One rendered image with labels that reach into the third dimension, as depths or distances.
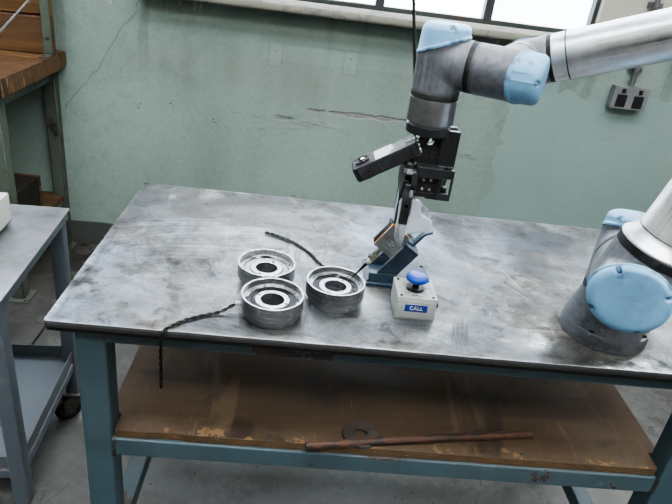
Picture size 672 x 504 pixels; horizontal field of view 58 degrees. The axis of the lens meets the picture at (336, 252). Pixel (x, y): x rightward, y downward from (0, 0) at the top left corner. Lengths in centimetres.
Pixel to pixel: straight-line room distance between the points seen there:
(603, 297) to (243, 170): 199
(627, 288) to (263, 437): 67
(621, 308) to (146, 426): 83
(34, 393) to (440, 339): 117
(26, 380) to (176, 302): 89
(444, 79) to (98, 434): 84
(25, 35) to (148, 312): 180
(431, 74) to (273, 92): 170
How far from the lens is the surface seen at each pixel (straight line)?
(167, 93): 267
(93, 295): 109
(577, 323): 115
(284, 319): 98
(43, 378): 188
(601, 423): 142
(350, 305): 105
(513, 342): 109
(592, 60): 104
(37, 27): 266
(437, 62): 94
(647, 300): 96
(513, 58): 93
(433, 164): 100
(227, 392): 126
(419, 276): 106
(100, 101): 276
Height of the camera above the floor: 137
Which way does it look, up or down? 27 degrees down
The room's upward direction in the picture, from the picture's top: 8 degrees clockwise
